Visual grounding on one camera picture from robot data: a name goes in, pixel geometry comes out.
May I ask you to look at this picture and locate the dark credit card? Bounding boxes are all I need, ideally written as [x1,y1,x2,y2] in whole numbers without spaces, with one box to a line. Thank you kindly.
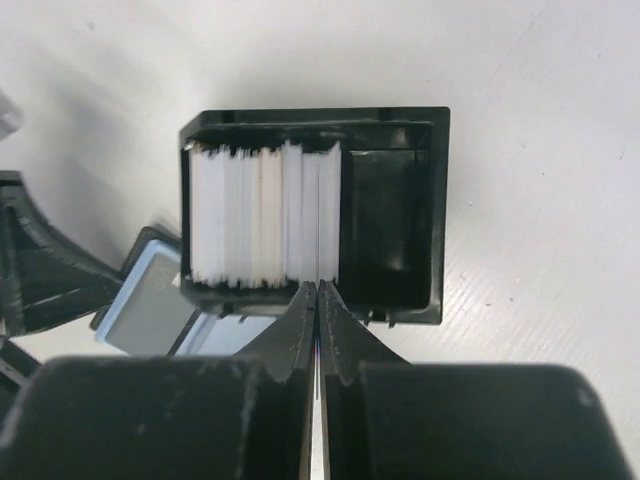
[105,253,194,355]

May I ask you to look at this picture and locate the black leather card holder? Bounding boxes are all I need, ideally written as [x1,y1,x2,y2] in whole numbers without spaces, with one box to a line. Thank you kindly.
[90,226,275,356]

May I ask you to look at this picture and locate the white cards in tray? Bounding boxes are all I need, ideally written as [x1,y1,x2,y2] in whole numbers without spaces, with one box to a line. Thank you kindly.
[184,141,342,290]

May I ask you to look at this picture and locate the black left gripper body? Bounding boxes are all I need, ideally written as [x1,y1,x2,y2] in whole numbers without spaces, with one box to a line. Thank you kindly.
[1,171,122,400]

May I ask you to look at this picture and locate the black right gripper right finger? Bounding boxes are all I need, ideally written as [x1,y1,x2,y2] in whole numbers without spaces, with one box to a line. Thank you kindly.
[317,282,633,479]

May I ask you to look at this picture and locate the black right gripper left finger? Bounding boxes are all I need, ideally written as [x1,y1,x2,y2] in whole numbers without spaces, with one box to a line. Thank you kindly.
[1,283,317,479]

